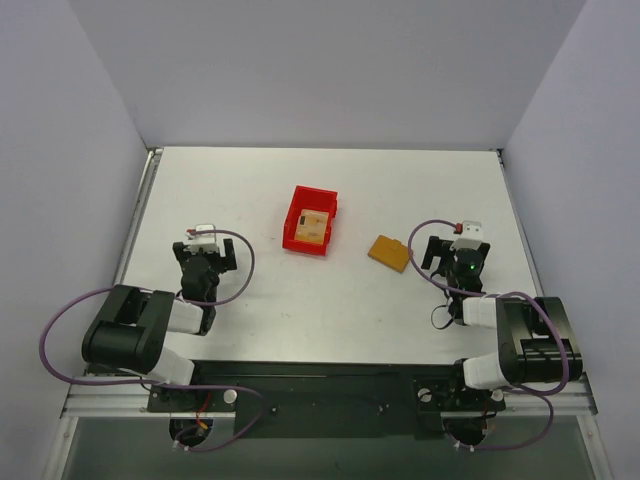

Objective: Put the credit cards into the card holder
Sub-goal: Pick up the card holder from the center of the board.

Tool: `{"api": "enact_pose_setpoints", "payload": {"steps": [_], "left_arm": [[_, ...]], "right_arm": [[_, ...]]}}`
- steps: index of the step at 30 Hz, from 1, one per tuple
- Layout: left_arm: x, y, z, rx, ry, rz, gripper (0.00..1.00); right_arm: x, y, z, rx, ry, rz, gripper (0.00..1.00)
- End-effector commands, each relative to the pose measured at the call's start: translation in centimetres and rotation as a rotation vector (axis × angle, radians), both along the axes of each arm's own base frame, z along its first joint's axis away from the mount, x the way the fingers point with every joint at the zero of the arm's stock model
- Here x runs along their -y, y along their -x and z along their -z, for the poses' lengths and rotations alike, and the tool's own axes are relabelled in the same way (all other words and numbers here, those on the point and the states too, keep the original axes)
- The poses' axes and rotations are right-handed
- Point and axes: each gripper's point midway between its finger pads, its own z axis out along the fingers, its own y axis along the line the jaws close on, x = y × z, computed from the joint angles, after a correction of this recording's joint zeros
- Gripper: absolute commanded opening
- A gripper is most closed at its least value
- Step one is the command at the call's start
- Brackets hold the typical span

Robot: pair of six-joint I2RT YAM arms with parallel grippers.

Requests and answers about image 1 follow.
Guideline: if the aluminium frame rail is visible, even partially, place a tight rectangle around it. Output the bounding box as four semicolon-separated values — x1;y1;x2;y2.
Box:
62;378;598;419

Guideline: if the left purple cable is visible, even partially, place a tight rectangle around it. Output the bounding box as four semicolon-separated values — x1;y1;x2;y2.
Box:
38;228;264;454

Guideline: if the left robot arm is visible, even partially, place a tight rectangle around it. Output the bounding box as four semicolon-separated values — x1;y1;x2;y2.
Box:
81;234;237;412

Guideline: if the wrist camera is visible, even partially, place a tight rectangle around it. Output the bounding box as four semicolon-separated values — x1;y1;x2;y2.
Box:
451;220;484;251
184;224;219;254

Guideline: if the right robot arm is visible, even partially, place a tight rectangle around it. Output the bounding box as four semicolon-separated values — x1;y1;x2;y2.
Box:
421;236;584;409

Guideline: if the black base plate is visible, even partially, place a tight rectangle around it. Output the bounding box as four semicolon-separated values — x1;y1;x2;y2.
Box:
148;361;506;440

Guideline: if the orange credit card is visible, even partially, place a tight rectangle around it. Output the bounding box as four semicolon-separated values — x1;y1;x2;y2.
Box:
294;209;329;245

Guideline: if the red plastic bin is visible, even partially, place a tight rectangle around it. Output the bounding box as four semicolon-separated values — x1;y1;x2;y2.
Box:
282;185;338;256

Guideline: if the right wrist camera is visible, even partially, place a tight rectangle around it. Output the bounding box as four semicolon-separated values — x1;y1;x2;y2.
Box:
451;220;484;251

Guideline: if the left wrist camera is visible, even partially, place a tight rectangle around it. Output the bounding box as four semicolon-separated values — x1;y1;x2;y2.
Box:
184;224;219;254

